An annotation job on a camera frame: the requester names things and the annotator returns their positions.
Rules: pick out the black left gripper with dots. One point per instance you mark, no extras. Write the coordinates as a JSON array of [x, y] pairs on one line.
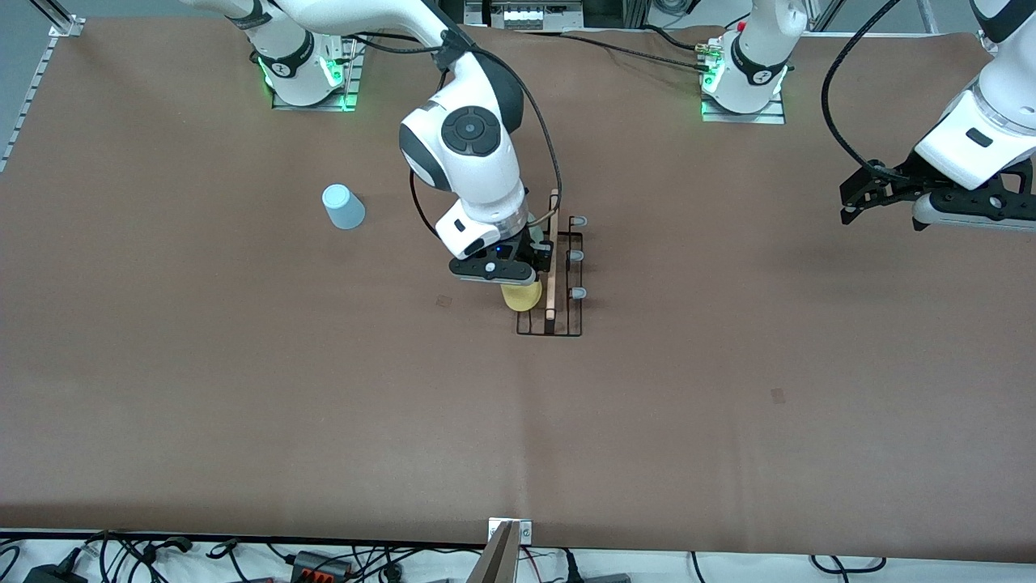
[[904, 183]]

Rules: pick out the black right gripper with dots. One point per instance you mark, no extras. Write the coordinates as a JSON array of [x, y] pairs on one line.
[[535, 246]]

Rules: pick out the yellow plastic cup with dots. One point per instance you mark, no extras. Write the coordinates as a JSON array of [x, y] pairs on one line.
[[520, 298]]

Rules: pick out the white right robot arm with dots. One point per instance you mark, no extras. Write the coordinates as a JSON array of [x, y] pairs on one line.
[[469, 178]]

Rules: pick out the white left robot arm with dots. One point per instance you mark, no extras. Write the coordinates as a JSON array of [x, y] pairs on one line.
[[987, 121]]

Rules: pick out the light blue plastic cup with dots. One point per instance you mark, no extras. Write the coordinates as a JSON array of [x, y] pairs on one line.
[[344, 209]]

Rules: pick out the brown table mat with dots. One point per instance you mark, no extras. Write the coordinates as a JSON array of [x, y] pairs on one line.
[[486, 421]]

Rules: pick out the aluminium corner profile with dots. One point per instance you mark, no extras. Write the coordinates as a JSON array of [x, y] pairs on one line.
[[989, 40], [61, 24]]

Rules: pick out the grey socket block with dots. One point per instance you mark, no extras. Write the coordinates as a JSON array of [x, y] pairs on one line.
[[522, 16]]

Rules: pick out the black box red buttons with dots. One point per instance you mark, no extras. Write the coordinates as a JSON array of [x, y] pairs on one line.
[[312, 560]]

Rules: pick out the black power adapter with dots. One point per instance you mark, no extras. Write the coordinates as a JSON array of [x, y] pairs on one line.
[[53, 575]]

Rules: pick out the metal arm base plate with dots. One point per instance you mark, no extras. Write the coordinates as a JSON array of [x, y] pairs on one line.
[[350, 81], [745, 118]]

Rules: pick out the small metal bracket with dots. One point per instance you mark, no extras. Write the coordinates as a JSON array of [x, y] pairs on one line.
[[524, 530]]

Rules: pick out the grey camera mount pole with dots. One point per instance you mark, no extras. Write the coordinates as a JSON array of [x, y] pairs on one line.
[[498, 563]]

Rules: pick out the aluminium table edge rail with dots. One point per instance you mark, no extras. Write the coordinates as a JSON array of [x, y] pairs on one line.
[[28, 97]]

